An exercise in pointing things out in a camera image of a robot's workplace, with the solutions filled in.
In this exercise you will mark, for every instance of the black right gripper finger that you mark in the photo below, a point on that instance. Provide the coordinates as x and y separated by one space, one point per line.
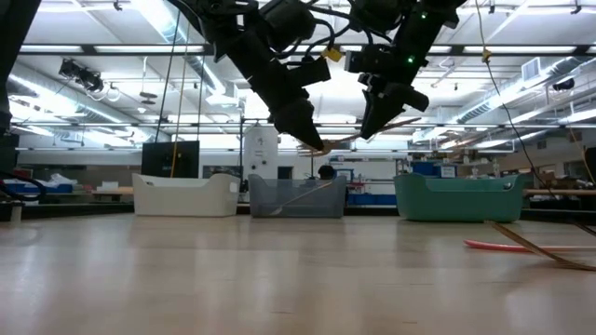
379 111

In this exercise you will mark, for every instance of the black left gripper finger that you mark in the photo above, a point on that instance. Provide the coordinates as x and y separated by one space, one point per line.
300 123

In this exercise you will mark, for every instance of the fork pair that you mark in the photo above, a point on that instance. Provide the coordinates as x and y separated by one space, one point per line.
344 138

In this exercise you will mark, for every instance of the grey translucent plastic bin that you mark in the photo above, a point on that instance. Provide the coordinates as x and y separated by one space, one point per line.
326 205

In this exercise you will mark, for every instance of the teal plastic bin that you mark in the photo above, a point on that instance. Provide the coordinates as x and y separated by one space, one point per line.
458 202

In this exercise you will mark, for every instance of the wooden stick utensil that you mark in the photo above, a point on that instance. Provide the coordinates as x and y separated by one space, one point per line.
535 249

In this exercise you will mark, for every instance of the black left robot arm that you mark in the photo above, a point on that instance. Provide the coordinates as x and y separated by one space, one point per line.
233 18

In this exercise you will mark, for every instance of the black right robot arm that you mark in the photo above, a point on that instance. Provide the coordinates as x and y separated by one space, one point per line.
419 23

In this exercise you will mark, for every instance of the white tall cabinet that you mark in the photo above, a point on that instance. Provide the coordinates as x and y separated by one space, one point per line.
261 153

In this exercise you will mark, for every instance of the person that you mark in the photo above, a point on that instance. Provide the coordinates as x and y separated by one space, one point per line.
327 173

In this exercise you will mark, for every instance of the blue storage bins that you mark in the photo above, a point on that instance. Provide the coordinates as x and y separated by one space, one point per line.
423 168

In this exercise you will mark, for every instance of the black overhead rig bar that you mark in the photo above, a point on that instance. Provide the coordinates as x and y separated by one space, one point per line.
139 48

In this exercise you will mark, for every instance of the white plastic bin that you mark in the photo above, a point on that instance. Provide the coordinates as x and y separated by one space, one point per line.
186 197

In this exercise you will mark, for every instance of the black square panel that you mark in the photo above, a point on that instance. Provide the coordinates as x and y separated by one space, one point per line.
158 160

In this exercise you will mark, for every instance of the blue crates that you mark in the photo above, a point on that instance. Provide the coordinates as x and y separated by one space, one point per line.
42 188

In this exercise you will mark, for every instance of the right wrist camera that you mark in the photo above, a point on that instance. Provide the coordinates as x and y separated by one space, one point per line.
365 59

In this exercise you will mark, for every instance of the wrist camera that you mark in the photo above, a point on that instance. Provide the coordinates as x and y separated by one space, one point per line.
309 71
365 59

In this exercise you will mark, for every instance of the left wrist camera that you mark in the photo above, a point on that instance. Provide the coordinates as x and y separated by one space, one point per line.
309 71

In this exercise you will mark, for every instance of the black ceiling camera cluster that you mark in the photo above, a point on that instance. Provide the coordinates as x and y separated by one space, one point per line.
81 74

